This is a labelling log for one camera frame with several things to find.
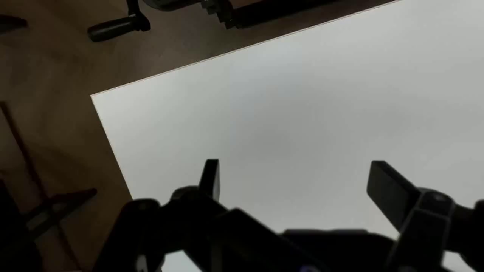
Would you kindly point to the black metal stand bar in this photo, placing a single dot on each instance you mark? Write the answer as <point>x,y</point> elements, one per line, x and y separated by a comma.
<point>262,15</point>

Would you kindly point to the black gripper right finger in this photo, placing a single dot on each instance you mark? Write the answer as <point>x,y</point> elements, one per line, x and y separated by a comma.
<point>429,226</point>

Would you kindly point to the dark floor object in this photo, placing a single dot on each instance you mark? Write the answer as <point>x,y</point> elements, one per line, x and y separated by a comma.
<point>10,22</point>

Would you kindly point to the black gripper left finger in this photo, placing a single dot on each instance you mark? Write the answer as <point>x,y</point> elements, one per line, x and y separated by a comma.
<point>152,235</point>

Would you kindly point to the black tripod leg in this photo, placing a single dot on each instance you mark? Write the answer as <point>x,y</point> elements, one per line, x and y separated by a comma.
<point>55,205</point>

